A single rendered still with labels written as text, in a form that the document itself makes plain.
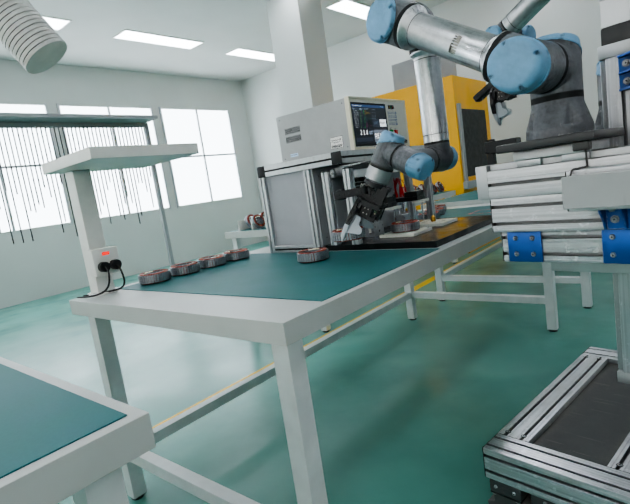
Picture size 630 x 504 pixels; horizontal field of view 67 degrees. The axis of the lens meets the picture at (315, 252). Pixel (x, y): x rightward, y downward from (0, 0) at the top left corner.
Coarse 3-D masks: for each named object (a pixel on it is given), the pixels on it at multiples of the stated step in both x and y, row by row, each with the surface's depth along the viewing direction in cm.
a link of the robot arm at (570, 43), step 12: (552, 36) 108; (564, 36) 108; (576, 36) 109; (564, 48) 107; (576, 48) 109; (576, 60) 109; (564, 72) 106; (576, 72) 109; (564, 84) 109; (576, 84) 110; (540, 96) 113
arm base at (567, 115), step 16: (544, 96) 112; (560, 96) 110; (576, 96) 110; (544, 112) 112; (560, 112) 110; (576, 112) 109; (528, 128) 118; (544, 128) 112; (560, 128) 110; (576, 128) 109; (592, 128) 111
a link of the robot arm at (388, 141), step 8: (384, 136) 139; (392, 136) 138; (400, 136) 138; (384, 144) 139; (392, 144) 138; (400, 144) 144; (376, 152) 141; (384, 152) 139; (376, 160) 141; (384, 160) 140; (384, 168) 141; (392, 168) 142
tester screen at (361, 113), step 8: (352, 104) 180; (360, 104) 184; (352, 112) 180; (360, 112) 184; (368, 112) 189; (376, 112) 193; (384, 112) 198; (360, 120) 184; (368, 120) 188; (360, 128) 184; (368, 128) 188; (376, 128) 193; (384, 128) 198; (360, 136) 184; (368, 136) 188
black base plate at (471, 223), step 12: (468, 216) 211; (480, 216) 204; (384, 228) 213; (432, 228) 188; (444, 228) 183; (456, 228) 178; (468, 228) 175; (372, 240) 179; (384, 240) 174; (396, 240) 170; (408, 240) 165; (420, 240) 161; (432, 240) 157; (444, 240) 159
